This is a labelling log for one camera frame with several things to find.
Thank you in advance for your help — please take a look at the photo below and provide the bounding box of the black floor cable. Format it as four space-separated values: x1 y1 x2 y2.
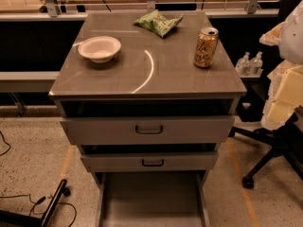
0 130 78 227

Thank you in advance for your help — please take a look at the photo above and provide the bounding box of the open grey bottom drawer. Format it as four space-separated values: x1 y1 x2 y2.
96 171 211 227

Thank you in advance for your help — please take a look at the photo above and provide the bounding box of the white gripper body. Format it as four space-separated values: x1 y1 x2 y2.
259 23 284 46

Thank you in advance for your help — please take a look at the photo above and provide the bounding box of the black stand base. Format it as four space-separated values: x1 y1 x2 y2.
0 178 72 227

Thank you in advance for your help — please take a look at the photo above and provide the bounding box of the clear sanitizer bottle right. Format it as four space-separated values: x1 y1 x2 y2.
249 51 263 75

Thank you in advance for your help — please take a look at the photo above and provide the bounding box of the green chip bag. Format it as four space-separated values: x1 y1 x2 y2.
134 9 183 38

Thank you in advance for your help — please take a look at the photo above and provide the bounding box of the grey middle drawer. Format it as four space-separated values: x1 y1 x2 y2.
81 152 219 172

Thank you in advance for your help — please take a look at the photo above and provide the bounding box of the orange soda can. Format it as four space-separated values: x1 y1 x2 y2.
193 26 219 68

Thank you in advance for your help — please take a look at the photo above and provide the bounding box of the grey drawer cabinet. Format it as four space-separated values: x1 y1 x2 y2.
47 10 248 227

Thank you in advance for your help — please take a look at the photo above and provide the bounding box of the black office chair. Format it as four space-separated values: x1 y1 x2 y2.
230 0 303 188

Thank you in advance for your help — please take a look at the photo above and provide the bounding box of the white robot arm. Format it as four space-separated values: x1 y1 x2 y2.
259 1 303 129

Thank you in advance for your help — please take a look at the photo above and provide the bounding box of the white bowl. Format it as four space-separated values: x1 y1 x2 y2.
78 36 121 63

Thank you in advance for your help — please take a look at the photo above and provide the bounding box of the grey top drawer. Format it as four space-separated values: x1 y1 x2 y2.
61 115 234 145

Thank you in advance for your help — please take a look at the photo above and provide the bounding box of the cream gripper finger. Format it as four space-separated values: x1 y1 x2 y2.
267 65 303 123

